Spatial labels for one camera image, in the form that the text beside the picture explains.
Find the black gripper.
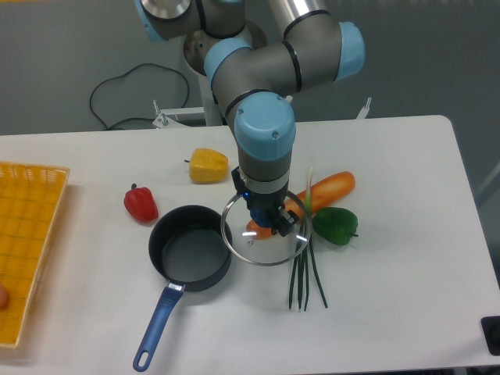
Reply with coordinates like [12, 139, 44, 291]
[231, 167, 298, 237]

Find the glass lid with blue knob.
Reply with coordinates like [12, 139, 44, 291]
[220, 192, 313, 266]

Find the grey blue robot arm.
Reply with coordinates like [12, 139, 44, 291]
[136, 1, 366, 235]

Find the green onion stalk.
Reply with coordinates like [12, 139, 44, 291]
[287, 166, 329, 313]

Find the green bell pepper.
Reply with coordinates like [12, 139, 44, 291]
[312, 207, 359, 246]

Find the orange baguette bread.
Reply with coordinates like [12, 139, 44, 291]
[246, 171, 355, 240]

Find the yellow bell pepper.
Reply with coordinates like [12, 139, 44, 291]
[184, 148, 229, 184]

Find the red bell pepper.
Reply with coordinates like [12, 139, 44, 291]
[123, 184, 159, 223]

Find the black device at table edge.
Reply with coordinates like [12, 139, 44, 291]
[480, 316, 500, 356]

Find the yellow woven basket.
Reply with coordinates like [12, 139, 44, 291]
[1, 162, 70, 348]

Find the dark pot with blue handle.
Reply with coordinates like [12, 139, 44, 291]
[133, 205, 232, 372]

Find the white base frame with bolts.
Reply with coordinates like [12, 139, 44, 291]
[151, 96, 373, 129]

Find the black cable on floor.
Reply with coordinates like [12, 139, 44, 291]
[89, 62, 191, 130]

